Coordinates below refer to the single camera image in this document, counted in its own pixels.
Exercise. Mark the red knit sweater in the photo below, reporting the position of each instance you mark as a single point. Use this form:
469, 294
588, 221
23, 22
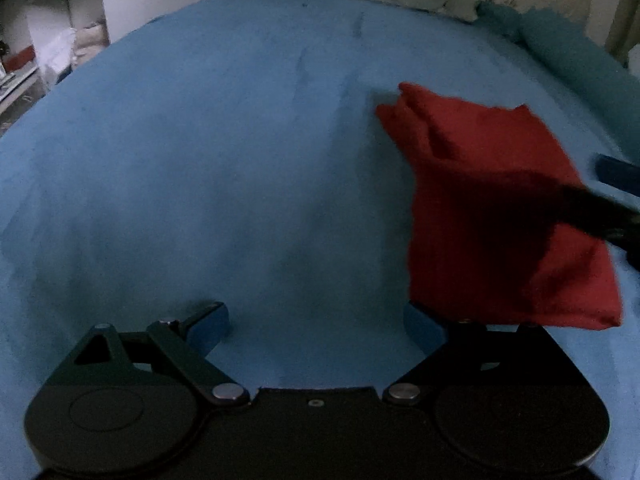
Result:
490, 210

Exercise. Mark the white cloth bag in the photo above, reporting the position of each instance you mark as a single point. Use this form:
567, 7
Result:
57, 52

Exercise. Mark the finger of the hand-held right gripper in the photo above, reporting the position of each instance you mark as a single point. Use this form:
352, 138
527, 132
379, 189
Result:
617, 172
595, 207

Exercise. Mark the blue bed sheet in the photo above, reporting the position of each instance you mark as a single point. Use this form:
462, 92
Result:
210, 170

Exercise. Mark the white shelf unit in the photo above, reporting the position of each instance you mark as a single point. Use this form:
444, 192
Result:
55, 0

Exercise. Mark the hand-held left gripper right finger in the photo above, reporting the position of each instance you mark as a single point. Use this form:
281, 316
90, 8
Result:
422, 330

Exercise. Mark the teal rolled duvet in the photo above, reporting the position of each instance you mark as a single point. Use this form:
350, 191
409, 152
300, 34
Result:
560, 55

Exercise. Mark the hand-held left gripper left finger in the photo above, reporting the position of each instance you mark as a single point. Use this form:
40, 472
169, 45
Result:
210, 327

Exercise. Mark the red storage box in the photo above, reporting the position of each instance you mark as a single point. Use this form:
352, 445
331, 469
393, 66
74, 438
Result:
20, 57

